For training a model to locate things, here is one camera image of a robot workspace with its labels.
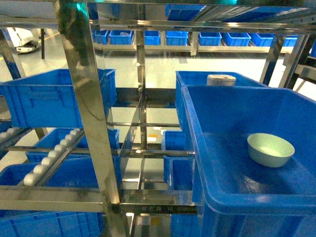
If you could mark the stainless steel rack upright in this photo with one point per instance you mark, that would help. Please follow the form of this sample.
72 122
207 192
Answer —
75 30

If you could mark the white roller track left rack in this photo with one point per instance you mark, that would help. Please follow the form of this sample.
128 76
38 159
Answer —
48 166

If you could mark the blue bin left rack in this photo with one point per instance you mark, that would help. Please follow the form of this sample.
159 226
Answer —
50 100

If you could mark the light green bowl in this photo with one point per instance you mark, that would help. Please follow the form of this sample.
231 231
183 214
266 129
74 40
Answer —
269 150

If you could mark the large blue bin on shelf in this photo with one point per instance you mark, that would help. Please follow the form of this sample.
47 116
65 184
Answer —
255 170

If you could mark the blue bin behind front bin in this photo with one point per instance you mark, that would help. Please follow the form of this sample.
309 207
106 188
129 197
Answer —
200 78

